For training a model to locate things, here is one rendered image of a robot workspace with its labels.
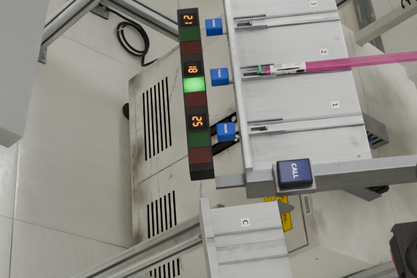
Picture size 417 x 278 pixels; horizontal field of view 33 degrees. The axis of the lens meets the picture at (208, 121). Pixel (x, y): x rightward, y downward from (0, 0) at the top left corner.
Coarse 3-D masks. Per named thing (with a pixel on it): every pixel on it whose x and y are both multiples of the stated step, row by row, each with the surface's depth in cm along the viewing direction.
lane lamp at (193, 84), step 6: (186, 78) 121; (192, 78) 121; (198, 78) 121; (186, 84) 120; (192, 84) 120; (198, 84) 120; (204, 84) 120; (186, 90) 119; (192, 90) 119; (198, 90) 119; (204, 90) 119
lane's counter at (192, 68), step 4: (200, 60) 123; (184, 64) 122; (188, 64) 122; (192, 64) 122; (196, 64) 122; (200, 64) 122; (184, 68) 122; (188, 68) 122; (192, 68) 122; (196, 68) 122; (200, 68) 122; (184, 72) 121; (188, 72) 121; (192, 72) 121; (196, 72) 121; (200, 72) 121
